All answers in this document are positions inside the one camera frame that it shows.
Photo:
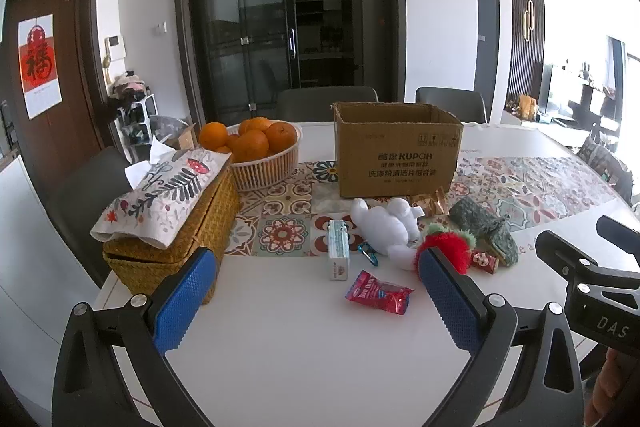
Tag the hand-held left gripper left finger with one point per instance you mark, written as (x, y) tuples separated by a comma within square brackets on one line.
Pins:
[(182, 302)]

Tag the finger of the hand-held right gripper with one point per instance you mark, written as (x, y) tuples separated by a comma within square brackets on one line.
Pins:
[(620, 229), (562, 252)]

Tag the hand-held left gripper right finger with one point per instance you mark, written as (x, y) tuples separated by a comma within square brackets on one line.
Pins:
[(447, 302)]

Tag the red snack packet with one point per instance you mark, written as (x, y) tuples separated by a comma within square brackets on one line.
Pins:
[(484, 261)]

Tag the pink candy packet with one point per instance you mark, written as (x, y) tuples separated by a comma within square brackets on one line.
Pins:
[(377, 292)]

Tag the white plush toy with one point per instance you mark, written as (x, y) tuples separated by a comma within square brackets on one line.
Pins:
[(387, 227)]

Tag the brown cardboard box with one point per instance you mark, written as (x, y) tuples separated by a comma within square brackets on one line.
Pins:
[(397, 157)]

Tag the person's right hand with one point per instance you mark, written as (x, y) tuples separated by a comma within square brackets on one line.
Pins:
[(612, 387)]

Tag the red strawberry plush toy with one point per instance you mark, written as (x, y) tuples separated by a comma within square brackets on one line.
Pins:
[(452, 244)]

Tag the dark patterned chair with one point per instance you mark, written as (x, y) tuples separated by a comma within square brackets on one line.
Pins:
[(602, 164)]

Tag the patterned table runner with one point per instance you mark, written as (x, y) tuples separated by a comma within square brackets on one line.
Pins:
[(520, 187)]

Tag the woven wicker tissue box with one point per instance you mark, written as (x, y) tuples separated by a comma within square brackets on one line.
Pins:
[(205, 227)]

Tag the grey-green crocodile plush toy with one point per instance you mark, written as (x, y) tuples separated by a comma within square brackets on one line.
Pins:
[(482, 222)]

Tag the blue carabiner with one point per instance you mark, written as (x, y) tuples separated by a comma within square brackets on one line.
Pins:
[(368, 254)]

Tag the gold snack packet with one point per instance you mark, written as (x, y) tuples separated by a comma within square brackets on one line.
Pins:
[(431, 203)]

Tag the white low tv cabinet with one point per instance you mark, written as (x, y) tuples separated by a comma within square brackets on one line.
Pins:
[(565, 133)]

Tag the floral cloth cover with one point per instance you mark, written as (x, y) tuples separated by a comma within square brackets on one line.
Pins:
[(165, 192)]

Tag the white blue tissue packet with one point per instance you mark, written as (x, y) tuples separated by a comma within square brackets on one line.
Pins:
[(339, 252)]

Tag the white printed tablecloth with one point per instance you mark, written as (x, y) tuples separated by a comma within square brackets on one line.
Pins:
[(300, 347)]

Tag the grey dining chair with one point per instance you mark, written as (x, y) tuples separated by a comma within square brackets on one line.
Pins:
[(325, 103), (85, 202), (450, 103)]

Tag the white tissue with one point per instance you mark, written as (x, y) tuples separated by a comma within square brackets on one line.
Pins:
[(150, 162)]

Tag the white plastic basket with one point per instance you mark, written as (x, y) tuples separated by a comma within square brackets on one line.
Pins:
[(265, 172)]

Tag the small open cardboard box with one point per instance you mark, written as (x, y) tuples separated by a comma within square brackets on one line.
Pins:
[(182, 137)]

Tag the pile of oranges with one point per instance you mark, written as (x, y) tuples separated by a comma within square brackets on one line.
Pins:
[(252, 142)]

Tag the white shoe rack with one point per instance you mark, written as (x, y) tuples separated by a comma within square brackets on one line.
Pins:
[(135, 112)]

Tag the dark slatted wood cabinet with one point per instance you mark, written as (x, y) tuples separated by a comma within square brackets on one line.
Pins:
[(522, 57)]

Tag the dark grey door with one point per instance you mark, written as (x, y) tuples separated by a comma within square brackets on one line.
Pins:
[(487, 52)]

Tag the brown wooden door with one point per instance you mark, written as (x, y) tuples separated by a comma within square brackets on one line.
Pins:
[(75, 72)]

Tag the white intercom panel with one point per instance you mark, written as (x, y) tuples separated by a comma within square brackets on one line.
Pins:
[(116, 48)]

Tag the black glass sliding door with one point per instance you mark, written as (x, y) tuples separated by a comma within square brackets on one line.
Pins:
[(250, 17)]

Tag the red and white wall calendar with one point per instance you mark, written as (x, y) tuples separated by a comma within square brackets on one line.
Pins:
[(40, 67)]

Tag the white light switch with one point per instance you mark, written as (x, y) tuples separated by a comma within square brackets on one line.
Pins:
[(160, 28)]

